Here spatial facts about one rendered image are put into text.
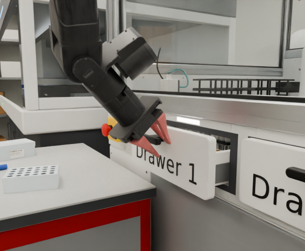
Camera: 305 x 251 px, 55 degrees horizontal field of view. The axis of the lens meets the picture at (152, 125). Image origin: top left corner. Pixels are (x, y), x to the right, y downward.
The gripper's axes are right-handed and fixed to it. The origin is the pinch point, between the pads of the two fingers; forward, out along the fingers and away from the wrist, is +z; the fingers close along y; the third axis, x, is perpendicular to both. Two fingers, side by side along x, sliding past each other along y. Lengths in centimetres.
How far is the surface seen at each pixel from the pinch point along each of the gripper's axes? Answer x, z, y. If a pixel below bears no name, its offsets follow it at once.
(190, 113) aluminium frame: 1.5, 1.2, 10.2
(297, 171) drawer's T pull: -26.7, 0.7, 3.1
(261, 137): -17.0, 2.8, 8.7
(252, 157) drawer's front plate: -16.8, 3.9, 5.3
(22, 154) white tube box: 60, -4, -21
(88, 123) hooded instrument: 83, 13, 6
